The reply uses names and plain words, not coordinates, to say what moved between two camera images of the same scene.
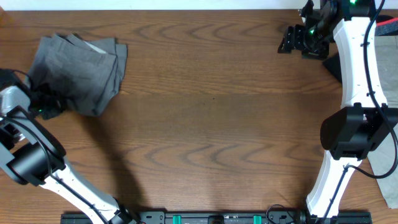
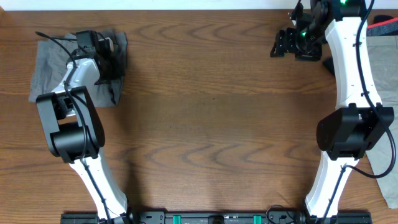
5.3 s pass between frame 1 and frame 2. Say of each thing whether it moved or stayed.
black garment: stayed
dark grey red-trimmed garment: stayed
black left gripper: moved
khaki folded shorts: stayed
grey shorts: moved
